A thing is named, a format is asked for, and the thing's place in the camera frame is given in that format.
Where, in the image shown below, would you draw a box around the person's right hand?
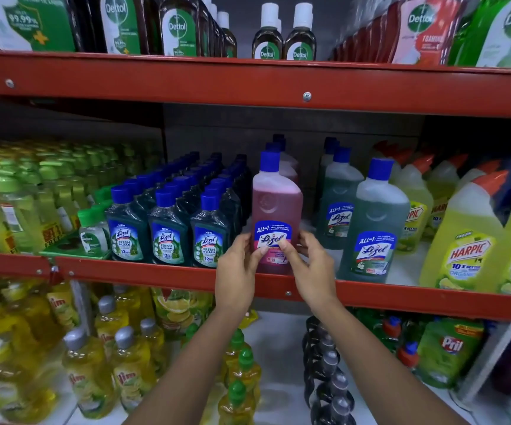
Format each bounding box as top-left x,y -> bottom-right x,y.
278,231 -> 338,311

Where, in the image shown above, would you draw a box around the person's left hand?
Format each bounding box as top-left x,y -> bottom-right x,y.
215,233 -> 270,316

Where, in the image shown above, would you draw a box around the pink cleaner bottle blue cap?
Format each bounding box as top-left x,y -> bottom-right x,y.
265,134 -> 301,186
251,150 -> 304,276

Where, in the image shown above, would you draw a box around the person's right forearm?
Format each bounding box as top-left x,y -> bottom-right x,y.
312,301 -> 471,425

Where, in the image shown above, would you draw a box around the person's left forearm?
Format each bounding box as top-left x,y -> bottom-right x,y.
124,304 -> 249,425

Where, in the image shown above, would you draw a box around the grey-green cleaner bottle blue cap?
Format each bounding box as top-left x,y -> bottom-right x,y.
316,147 -> 365,251
337,158 -> 411,284
319,137 -> 340,182

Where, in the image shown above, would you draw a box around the red metal shelf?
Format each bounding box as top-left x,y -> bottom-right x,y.
0,50 -> 511,120
0,251 -> 511,324

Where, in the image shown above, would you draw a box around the yellow bottle green cap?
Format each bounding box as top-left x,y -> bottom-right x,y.
223,328 -> 253,383
228,348 -> 262,408
217,380 -> 257,425

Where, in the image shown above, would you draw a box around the lemon print refill pouch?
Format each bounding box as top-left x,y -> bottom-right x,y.
151,287 -> 215,342

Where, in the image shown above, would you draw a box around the rows of dark teal bottles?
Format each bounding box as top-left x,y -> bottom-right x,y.
105,150 -> 253,269

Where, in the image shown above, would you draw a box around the green bottle orange blue cap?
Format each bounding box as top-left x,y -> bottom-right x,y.
397,341 -> 421,370
379,316 -> 403,354

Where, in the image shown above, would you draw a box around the row of black bottles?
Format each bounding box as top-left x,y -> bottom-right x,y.
301,316 -> 358,425

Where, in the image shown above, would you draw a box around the small clear bottle green cap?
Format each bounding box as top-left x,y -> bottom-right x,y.
77,208 -> 109,257

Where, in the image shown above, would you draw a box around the rows of yellow toilet cleaners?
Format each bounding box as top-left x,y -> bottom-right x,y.
370,140 -> 511,297

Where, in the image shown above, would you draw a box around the green dish liquid pouch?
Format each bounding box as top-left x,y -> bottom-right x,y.
416,318 -> 486,390

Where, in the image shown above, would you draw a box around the green cardboard display tray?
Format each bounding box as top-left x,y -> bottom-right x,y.
40,231 -> 112,261

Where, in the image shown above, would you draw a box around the group of yellow dish bottles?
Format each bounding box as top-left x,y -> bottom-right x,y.
0,279 -> 170,424

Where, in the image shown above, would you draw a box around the small brown bottle white cap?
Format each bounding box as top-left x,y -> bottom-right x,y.
251,3 -> 284,61
282,2 -> 317,62

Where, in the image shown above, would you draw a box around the white shelf divider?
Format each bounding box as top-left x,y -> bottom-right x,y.
451,322 -> 511,408

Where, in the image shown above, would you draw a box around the rows of light green bottles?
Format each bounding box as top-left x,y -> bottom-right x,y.
0,138 -> 164,255

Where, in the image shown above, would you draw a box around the row of large brown bottles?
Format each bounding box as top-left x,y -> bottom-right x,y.
73,0 -> 238,58

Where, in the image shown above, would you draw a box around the row of red refill pouches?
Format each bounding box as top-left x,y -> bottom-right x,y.
332,0 -> 469,66

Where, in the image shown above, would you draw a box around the green refill pouch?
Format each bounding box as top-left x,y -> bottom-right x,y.
448,0 -> 511,69

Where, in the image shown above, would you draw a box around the white and green refill pack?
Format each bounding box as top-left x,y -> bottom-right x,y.
0,0 -> 78,53

